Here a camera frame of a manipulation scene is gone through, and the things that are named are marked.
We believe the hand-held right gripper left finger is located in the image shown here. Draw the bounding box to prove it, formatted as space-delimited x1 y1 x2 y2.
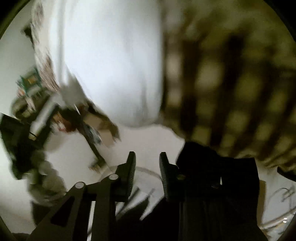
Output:
28 151 136 241

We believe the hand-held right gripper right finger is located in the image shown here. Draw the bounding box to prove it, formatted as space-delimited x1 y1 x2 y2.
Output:
159 152 184 202

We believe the black cloth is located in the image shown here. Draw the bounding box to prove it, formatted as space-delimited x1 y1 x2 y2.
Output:
141 141 263 241

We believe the grey cloth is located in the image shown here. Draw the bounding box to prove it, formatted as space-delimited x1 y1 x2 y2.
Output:
24 151 68 208

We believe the olive checkered blanket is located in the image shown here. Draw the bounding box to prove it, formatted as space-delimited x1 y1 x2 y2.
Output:
159 0 296 176

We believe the white cloth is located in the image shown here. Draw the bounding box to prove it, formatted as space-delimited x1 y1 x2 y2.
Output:
44 0 165 128

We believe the black furniture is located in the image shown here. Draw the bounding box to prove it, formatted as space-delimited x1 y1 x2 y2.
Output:
0 113 50 180

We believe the brown patterned cloth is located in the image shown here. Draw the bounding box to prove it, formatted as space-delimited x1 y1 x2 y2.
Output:
30 0 63 93

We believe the green box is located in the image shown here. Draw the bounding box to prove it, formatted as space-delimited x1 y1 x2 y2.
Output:
16 68 43 98

